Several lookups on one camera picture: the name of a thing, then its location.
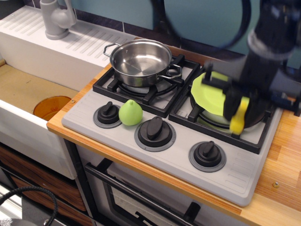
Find black braided cable lower left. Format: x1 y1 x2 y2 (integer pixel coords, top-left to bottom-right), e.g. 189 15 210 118
0 186 58 226

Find black right burner grate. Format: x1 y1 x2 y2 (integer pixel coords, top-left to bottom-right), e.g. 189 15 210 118
169 68 282 154

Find lime green plate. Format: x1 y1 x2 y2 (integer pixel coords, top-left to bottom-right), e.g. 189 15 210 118
190 73 226 116

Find black left stove knob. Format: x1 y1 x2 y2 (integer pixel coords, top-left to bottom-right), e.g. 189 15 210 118
93 101 121 129

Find white toy sink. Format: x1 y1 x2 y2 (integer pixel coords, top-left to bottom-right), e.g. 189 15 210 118
0 6 134 179

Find grey toy stove top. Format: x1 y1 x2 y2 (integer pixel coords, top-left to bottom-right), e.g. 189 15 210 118
62 88 269 206

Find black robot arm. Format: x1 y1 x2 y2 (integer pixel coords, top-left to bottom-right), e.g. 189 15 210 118
203 0 301 134

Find wooden drawer fronts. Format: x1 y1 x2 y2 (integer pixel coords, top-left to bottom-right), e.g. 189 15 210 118
0 144 93 226

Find oven door with handle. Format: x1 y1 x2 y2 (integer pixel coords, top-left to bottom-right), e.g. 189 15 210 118
84 158 240 226

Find yellow toy fry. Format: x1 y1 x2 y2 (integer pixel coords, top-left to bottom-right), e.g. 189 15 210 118
230 97 250 135

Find stainless steel pot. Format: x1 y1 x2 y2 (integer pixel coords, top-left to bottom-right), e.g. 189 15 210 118
103 39 182 88

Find black left burner grate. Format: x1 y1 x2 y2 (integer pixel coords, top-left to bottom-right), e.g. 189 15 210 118
93 55 201 118

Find black stove knob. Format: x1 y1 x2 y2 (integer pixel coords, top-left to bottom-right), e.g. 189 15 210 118
189 141 226 173
93 101 121 129
134 116 176 152

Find green toy pear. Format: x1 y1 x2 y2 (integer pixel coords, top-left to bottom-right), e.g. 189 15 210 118
119 99 143 126

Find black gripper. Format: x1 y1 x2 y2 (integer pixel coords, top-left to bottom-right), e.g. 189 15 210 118
202 51 301 128

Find grey toy faucet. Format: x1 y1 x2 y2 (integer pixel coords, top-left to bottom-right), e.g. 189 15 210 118
40 0 77 40

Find orange sink drain plug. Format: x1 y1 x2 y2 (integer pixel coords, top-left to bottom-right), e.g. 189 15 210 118
33 96 71 121

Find black right stove knob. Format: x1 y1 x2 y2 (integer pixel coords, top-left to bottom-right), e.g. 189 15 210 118
189 141 226 173

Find black middle stove knob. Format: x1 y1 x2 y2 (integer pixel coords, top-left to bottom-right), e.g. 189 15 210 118
134 116 176 152

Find black burner grate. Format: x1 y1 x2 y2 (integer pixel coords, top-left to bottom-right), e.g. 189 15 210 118
169 68 282 154
93 55 201 118

